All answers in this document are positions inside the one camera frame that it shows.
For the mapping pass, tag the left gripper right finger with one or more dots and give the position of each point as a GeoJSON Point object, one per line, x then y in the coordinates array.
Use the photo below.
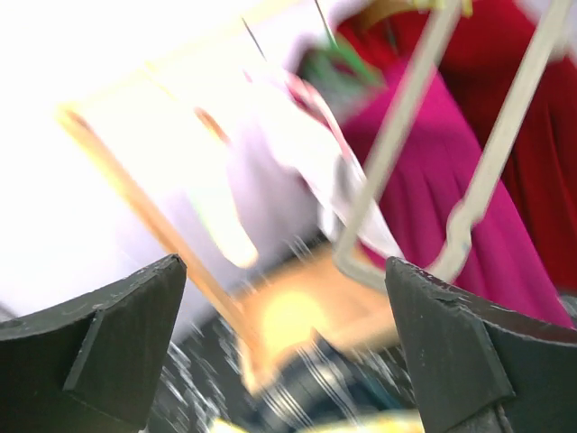
{"type": "Point", "coordinates": [477, 367]}

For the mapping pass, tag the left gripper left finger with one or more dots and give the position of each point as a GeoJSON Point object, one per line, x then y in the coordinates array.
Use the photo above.
{"type": "Point", "coordinates": [91, 364]}

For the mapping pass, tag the floral pastel garment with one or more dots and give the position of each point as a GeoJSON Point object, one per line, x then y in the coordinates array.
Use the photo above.
{"type": "Point", "coordinates": [388, 421]}

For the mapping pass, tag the navy plaid skirt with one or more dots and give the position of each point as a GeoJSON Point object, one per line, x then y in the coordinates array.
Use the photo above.
{"type": "Point", "coordinates": [320, 383]}

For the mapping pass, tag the magenta skirt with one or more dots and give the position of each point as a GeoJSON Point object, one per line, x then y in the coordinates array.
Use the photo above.
{"type": "Point", "coordinates": [523, 250]}

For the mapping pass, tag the white garment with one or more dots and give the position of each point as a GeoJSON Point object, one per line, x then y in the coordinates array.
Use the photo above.
{"type": "Point", "coordinates": [334, 189]}

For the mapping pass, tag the grey hanger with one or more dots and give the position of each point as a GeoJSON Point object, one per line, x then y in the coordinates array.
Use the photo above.
{"type": "Point", "coordinates": [396, 135]}

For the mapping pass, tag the green hanger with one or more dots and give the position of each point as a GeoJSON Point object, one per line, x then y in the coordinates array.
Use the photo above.
{"type": "Point", "coordinates": [341, 53]}

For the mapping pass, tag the pink hanger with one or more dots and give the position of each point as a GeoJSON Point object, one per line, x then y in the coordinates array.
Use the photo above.
{"type": "Point", "coordinates": [307, 136]}

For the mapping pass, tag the red skirt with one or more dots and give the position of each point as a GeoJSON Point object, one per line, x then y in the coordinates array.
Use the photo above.
{"type": "Point", "coordinates": [518, 90]}

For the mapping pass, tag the wooden clothes rack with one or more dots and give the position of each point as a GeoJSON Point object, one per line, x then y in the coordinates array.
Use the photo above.
{"type": "Point", "coordinates": [284, 311]}

